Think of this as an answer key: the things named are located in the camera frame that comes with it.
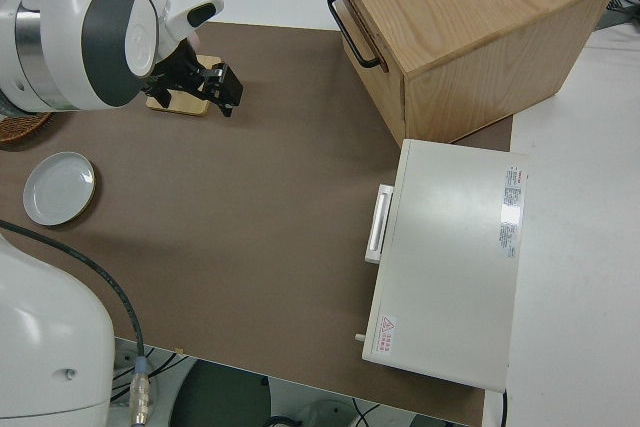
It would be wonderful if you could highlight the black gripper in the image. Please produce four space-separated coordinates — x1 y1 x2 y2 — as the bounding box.
144 39 245 119

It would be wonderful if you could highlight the gray plate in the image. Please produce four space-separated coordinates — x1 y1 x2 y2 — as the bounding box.
23 151 98 227

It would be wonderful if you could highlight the small wooden block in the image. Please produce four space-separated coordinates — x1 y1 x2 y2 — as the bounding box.
145 54 224 119

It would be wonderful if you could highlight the brown table mat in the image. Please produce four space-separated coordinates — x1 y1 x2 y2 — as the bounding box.
0 21 515 427

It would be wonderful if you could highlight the woven wicker basket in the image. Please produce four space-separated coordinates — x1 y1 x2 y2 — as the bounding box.
0 110 55 143

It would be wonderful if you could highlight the light wooden box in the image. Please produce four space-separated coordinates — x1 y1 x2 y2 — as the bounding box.
323 0 622 144

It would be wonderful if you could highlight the white toaster oven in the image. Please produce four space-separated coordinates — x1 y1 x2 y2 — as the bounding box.
353 138 531 393

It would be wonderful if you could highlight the dark round stool seat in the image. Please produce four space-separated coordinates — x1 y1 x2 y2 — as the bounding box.
169 359 274 427

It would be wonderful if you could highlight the black box handle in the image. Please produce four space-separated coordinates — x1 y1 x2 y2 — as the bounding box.
327 0 382 70

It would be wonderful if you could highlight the toaster oven door handle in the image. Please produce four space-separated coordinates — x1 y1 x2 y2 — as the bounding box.
364 183 396 265

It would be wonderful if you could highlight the black floor cable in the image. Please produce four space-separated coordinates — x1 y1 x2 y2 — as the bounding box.
112 346 187 409
348 396 417 427

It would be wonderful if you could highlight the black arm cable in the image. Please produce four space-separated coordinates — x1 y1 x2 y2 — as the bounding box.
0 219 153 426

